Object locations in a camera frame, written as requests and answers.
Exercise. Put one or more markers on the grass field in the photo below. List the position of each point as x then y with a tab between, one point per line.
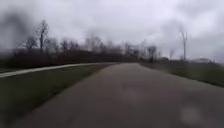
30	88

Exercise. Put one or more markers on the row of bare trees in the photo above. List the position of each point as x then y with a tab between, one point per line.
96	45

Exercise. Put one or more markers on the tall bare tree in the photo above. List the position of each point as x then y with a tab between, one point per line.
42	35

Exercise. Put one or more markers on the pale concrete side path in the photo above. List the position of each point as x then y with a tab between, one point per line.
36	69

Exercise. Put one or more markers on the grass verge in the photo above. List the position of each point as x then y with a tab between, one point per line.
196	71

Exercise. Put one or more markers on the dark hedge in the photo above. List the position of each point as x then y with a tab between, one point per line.
50	58

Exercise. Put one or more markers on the grey asphalt path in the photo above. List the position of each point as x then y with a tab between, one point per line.
130	96

